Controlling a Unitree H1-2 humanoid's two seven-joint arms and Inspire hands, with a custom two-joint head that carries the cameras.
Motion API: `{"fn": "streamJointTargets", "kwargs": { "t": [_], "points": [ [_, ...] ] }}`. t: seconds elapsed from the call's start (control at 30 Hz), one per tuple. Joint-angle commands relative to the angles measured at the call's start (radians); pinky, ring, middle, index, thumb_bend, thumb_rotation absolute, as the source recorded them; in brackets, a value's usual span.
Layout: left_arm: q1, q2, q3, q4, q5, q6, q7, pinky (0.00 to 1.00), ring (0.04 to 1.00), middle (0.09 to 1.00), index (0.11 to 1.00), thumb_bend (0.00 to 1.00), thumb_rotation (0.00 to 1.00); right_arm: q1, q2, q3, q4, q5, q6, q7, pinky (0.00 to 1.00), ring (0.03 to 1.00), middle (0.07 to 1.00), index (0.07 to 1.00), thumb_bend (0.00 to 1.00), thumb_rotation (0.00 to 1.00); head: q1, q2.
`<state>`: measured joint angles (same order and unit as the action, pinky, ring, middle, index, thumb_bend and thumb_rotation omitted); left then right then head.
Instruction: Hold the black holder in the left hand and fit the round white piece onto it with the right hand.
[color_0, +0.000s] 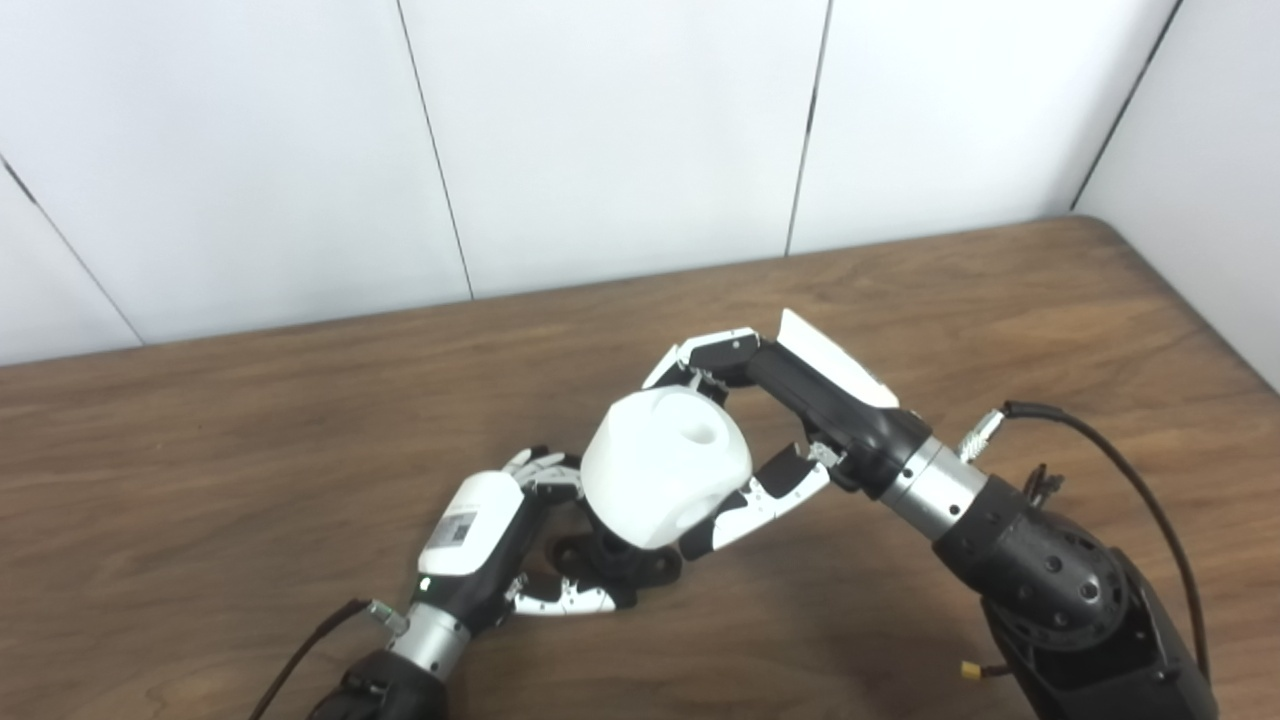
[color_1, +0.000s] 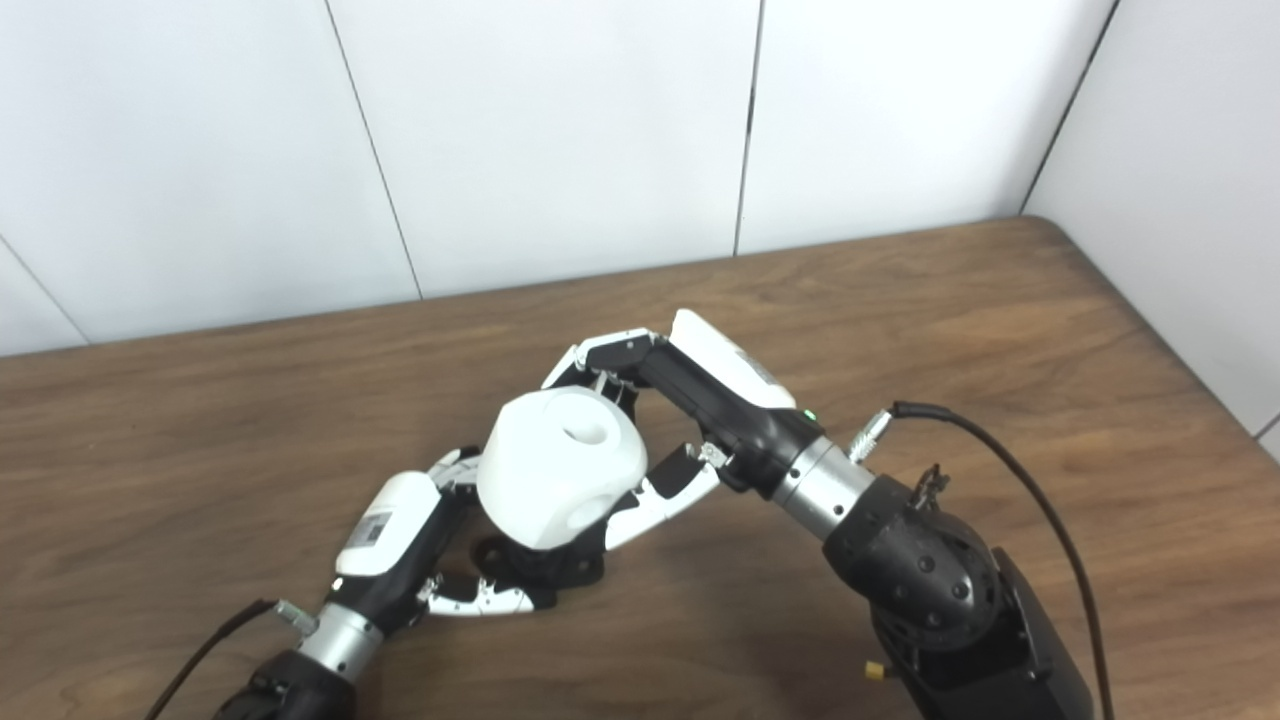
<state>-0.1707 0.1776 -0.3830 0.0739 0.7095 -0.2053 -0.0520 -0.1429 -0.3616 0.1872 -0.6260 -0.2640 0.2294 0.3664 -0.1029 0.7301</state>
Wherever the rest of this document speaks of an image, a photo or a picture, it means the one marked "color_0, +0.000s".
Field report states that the black flanged holder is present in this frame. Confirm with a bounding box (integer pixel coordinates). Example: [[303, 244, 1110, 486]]
[[553, 520, 684, 591]]

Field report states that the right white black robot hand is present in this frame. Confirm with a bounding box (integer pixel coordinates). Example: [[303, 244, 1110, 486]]
[[641, 309, 933, 561]]

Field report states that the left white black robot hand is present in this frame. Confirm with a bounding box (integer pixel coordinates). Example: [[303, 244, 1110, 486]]
[[412, 447, 636, 633]]

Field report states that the round white cylinder piece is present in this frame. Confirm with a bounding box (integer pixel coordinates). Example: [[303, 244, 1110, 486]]
[[581, 386, 753, 551]]

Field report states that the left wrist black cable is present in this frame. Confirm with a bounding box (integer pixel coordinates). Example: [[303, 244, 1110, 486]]
[[248, 598, 409, 720]]

